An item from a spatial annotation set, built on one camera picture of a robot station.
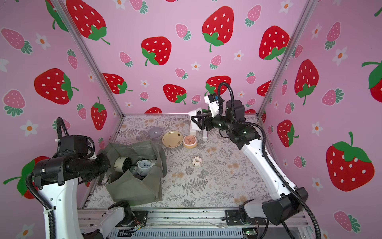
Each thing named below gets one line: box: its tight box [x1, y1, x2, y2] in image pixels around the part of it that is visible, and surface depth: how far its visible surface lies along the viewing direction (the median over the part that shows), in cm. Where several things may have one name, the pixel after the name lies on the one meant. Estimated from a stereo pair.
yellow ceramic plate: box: [161, 130, 184, 149], surface depth 108 cm
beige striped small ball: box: [191, 155, 204, 168], surface depth 94 cm
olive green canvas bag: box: [100, 139, 167, 207], surface depth 71 cm
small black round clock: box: [113, 156, 132, 174], surface depth 78 cm
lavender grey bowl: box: [146, 126, 164, 141], surface depth 107 cm
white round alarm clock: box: [136, 159, 153, 176], surface depth 81 cm
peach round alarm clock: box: [182, 134, 198, 149], surface depth 103 cm
